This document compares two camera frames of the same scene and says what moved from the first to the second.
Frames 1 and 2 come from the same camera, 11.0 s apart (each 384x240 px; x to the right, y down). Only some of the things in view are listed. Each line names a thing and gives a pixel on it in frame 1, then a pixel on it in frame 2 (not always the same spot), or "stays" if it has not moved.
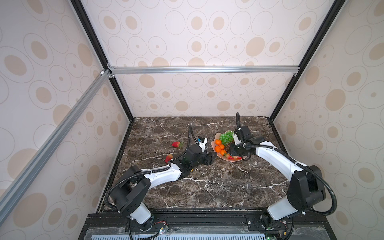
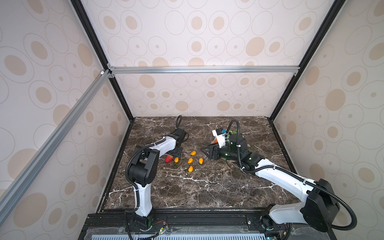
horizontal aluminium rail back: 111,70 stays
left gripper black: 207,159 → 180,150
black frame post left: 94,38 stays
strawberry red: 168,158 stays
